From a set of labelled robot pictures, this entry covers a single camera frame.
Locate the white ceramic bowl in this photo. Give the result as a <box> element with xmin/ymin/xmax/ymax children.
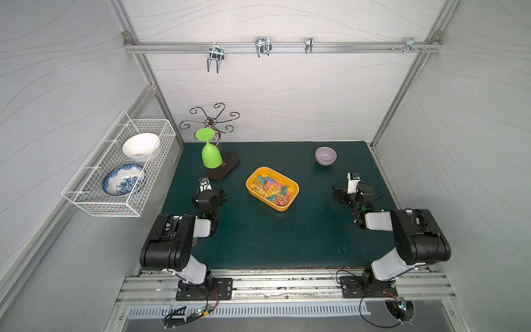
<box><xmin>122</xmin><ymin>133</ymin><xmax>160</xmax><ymax>163</ymax></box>

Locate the double prong metal hook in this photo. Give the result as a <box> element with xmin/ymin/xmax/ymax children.
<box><xmin>207</xmin><ymin>46</ymin><xmax>225</xmax><ymax>73</ymax></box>

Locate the aluminium crossbar rail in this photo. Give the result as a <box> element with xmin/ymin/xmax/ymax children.
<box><xmin>124</xmin><ymin>41</ymin><xmax>443</xmax><ymax>55</ymax></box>

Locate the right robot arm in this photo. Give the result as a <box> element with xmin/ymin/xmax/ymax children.
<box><xmin>333</xmin><ymin>180</ymin><xmax>452</xmax><ymax>284</ymax></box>

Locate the purple ceramic bowl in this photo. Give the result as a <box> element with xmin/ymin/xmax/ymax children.
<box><xmin>315</xmin><ymin>146</ymin><xmax>337</xmax><ymax>166</ymax></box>

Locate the white wire basket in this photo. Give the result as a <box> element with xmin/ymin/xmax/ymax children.
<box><xmin>62</xmin><ymin>112</ymin><xmax>176</xmax><ymax>217</ymax></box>

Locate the yellow plastic storage box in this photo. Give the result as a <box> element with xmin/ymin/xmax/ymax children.
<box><xmin>246</xmin><ymin>167</ymin><xmax>300</xmax><ymax>212</ymax></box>

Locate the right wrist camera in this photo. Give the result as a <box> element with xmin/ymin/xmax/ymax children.
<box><xmin>347</xmin><ymin>172</ymin><xmax>361</xmax><ymax>194</ymax></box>

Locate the green table mat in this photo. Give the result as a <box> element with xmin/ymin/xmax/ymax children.
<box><xmin>160</xmin><ymin>140</ymin><xmax>401</xmax><ymax>270</ymax></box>

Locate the round circuit board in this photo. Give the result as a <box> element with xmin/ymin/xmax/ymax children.
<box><xmin>384</xmin><ymin>300</ymin><xmax>416</xmax><ymax>323</ymax></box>

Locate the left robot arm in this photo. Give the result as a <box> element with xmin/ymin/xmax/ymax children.
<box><xmin>139</xmin><ymin>189</ymin><xmax>226</xmax><ymax>290</ymax></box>

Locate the green plastic wine glass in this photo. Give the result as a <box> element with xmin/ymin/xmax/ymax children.
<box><xmin>195</xmin><ymin>127</ymin><xmax>223</xmax><ymax>169</ymax></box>

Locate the blue patterned plate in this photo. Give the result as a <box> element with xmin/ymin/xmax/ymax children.
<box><xmin>102</xmin><ymin>164</ymin><xmax>145</xmax><ymax>196</ymax></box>

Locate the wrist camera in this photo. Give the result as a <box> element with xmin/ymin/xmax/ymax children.
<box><xmin>198</xmin><ymin>177</ymin><xmax>212</xmax><ymax>193</ymax></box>
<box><xmin>347</xmin><ymin>172</ymin><xmax>361</xmax><ymax>194</ymax></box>

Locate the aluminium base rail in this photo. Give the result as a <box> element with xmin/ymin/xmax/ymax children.
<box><xmin>116</xmin><ymin>268</ymin><xmax>457</xmax><ymax>305</ymax></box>

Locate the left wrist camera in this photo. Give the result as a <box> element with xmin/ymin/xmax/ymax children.
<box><xmin>198</xmin><ymin>177</ymin><xmax>212</xmax><ymax>193</ymax></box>

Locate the black metal cup stand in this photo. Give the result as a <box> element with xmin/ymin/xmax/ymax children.
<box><xmin>178</xmin><ymin>102</ymin><xmax>241</xmax><ymax>181</ymax></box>

